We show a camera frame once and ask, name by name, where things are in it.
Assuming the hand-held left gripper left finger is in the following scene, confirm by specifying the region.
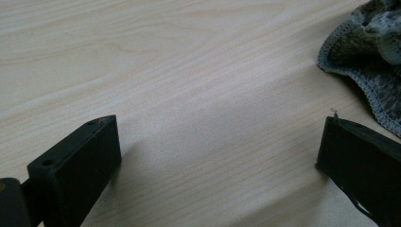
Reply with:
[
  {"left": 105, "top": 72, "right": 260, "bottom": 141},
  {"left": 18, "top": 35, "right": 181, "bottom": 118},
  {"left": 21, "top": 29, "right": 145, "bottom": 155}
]
[{"left": 26, "top": 114, "right": 123, "bottom": 227}]

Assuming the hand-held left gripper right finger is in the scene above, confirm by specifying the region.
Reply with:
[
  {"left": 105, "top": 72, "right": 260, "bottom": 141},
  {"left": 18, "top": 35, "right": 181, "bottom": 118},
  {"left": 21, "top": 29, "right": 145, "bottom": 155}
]
[{"left": 315, "top": 115, "right": 401, "bottom": 227}]

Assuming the grey fluffy towel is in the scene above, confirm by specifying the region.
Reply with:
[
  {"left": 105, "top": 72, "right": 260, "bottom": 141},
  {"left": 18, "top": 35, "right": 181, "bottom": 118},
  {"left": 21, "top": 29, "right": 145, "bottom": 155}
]
[{"left": 317, "top": 0, "right": 401, "bottom": 138}]

